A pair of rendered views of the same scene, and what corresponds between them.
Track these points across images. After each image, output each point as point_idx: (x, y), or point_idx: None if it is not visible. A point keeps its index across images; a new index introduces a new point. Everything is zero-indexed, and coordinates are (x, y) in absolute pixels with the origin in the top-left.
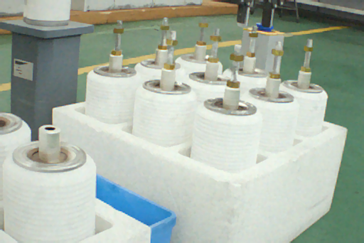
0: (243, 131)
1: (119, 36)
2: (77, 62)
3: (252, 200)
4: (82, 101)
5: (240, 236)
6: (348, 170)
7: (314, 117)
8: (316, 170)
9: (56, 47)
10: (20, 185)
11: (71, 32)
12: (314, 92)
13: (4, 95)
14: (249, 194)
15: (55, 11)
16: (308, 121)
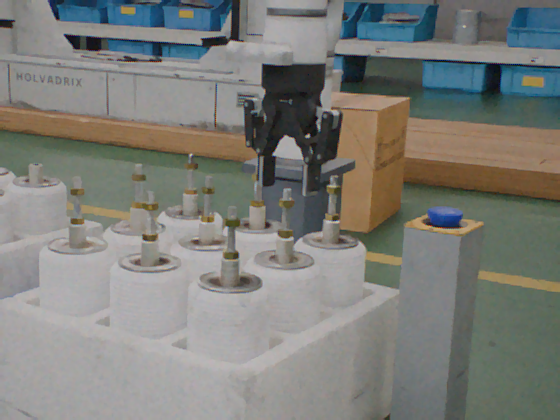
0: (40, 264)
1: (188, 172)
2: (300, 216)
3: (14, 336)
4: (554, 334)
5: (7, 374)
6: None
7: (192, 323)
8: (151, 395)
9: (265, 188)
10: None
11: (280, 173)
12: (199, 285)
13: (493, 288)
14: (7, 324)
15: (279, 144)
16: (188, 325)
